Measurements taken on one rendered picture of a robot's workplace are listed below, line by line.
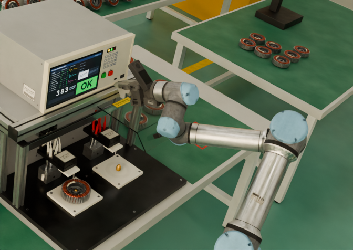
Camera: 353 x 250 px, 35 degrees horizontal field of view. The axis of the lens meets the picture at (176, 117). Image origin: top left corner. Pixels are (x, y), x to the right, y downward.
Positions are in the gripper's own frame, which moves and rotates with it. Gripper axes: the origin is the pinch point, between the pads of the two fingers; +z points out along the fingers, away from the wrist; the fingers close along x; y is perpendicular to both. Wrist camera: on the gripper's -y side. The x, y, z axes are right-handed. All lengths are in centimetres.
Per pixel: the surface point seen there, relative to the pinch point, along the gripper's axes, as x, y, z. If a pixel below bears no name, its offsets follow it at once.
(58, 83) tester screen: -23.3, -6.4, 4.7
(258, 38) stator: 178, 24, 42
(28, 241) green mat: -47, 44, 9
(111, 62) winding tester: 3.6, -6.8, 4.5
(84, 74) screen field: -10.7, -6.1, 4.9
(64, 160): -22.4, 24.0, 11.4
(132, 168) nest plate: 8.9, 40.5, 8.9
